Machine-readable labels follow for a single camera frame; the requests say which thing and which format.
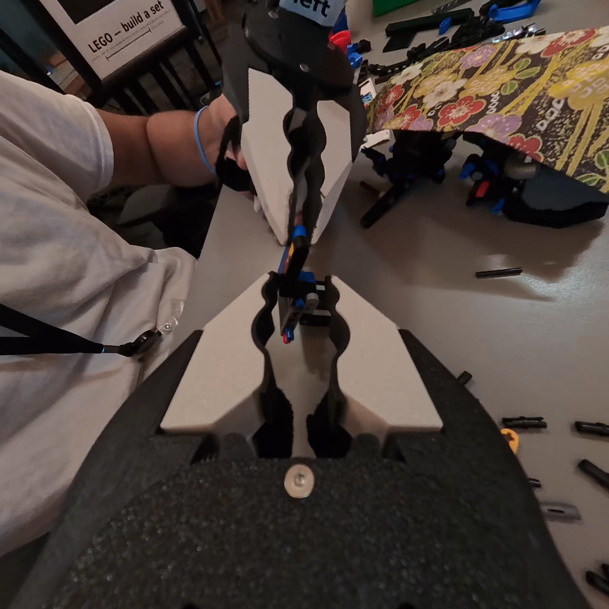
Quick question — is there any clear badge holder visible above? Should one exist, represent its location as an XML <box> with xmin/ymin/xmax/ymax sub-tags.
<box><xmin>161</xmin><ymin>299</ymin><xmax>185</xmax><ymax>335</ymax></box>

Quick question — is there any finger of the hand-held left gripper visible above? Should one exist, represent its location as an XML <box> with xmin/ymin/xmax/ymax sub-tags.
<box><xmin>242</xmin><ymin>68</ymin><xmax>310</xmax><ymax>246</ymax></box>
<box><xmin>302</xmin><ymin>97</ymin><xmax>355</xmax><ymax>241</ymax></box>

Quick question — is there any black lanyard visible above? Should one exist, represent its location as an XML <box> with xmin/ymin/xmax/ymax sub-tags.
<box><xmin>0</xmin><ymin>304</ymin><xmax>163</xmax><ymax>358</ymax></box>

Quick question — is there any green plastic bin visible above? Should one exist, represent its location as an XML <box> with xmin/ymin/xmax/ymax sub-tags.
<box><xmin>372</xmin><ymin>0</ymin><xmax>420</xmax><ymax>18</ymax></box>

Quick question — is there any blue wristband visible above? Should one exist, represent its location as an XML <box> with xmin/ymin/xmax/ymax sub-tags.
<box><xmin>193</xmin><ymin>106</ymin><xmax>218</xmax><ymax>175</ymax></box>

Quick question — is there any black lego vehicle model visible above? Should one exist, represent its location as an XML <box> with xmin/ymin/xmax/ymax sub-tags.
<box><xmin>359</xmin><ymin>129</ymin><xmax>609</xmax><ymax>230</ymax></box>

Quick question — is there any person's left hand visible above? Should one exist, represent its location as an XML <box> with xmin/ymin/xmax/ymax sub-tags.
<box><xmin>204</xmin><ymin>94</ymin><xmax>261</xmax><ymax>201</ymax></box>

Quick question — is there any blue black lego assembly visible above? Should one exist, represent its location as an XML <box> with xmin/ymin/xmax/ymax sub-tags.
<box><xmin>275</xmin><ymin>225</ymin><xmax>335</xmax><ymax>344</ymax></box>

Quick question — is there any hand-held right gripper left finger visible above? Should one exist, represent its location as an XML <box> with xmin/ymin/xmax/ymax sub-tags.
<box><xmin>160</xmin><ymin>271</ymin><xmax>293</xmax><ymax>460</ymax></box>

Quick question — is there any person's left forearm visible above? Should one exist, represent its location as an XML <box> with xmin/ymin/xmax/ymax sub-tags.
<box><xmin>95</xmin><ymin>108</ymin><xmax>215</xmax><ymax>187</ymax></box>

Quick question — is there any black white marker sign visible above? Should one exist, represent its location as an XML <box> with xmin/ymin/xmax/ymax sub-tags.
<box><xmin>38</xmin><ymin>0</ymin><xmax>187</xmax><ymax>82</ymax></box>

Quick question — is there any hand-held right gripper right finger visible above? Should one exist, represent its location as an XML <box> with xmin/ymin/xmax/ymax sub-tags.
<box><xmin>307</xmin><ymin>273</ymin><xmax>444</xmax><ymax>460</ymax></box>

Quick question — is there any pile of small lego pieces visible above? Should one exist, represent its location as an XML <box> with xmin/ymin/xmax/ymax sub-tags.
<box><xmin>457</xmin><ymin>370</ymin><xmax>609</xmax><ymax>598</ymax></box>

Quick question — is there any pile of large lego parts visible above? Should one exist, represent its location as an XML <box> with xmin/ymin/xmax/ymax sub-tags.
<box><xmin>333</xmin><ymin>0</ymin><xmax>543</xmax><ymax>84</ymax></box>

